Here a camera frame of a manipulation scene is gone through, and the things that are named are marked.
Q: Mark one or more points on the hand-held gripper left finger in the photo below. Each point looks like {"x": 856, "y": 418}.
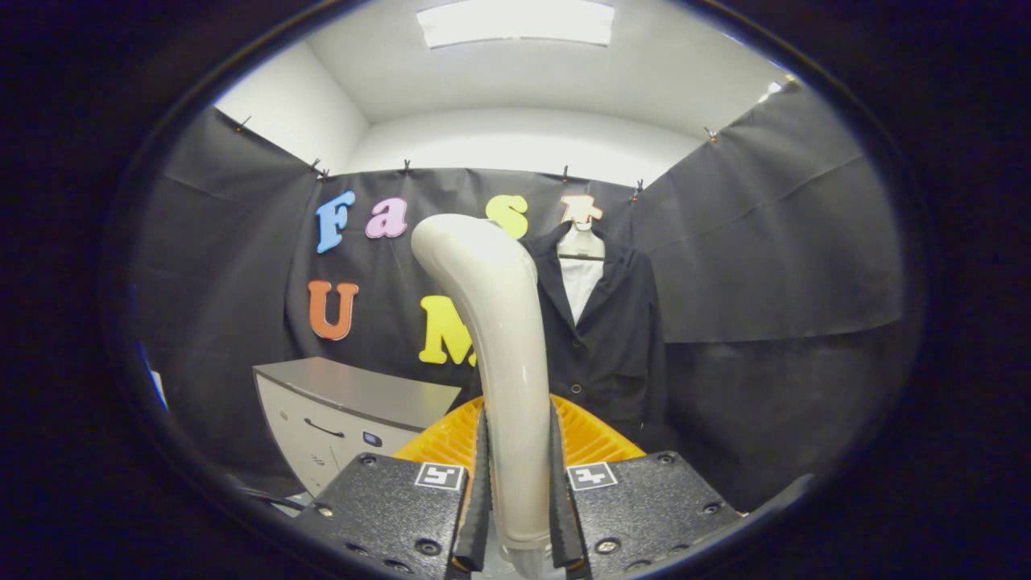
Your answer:
{"x": 481, "y": 515}

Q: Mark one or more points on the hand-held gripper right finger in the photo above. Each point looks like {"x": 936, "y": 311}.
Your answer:
{"x": 562, "y": 515}

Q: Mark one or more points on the black jacket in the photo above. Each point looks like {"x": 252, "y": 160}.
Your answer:
{"x": 612, "y": 362}

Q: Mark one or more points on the grey cabinet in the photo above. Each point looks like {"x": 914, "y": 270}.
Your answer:
{"x": 354, "y": 391}

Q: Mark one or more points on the white mannequin torso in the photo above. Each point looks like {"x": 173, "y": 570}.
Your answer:
{"x": 580, "y": 282}

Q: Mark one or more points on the ceiling light panel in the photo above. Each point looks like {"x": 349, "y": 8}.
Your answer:
{"x": 515, "y": 22}

